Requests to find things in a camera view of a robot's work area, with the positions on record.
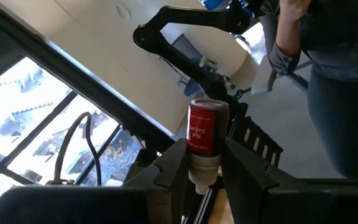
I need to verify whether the thin black cable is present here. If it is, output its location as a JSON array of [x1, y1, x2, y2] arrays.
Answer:
[[85, 114, 103, 187]]

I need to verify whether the small red dropper bottle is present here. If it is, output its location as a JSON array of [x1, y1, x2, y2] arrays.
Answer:
[[186, 98, 230, 195]]

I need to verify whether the person's hand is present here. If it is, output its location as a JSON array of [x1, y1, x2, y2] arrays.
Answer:
[[280, 0, 314, 23]]

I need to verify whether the thick grey cable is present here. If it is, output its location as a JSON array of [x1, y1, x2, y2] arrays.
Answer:
[[53, 111, 90, 185]]

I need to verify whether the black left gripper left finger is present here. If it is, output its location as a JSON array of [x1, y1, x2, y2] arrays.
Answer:
[[122, 138, 189, 224]]

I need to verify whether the black metal table frame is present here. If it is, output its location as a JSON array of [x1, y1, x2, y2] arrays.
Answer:
[[0, 0, 177, 153]]

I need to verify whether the person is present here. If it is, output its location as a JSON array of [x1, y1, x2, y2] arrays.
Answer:
[[259, 0, 358, 180]]

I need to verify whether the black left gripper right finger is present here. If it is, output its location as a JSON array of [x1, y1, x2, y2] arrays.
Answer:
[[223, 138, 280, 224]]

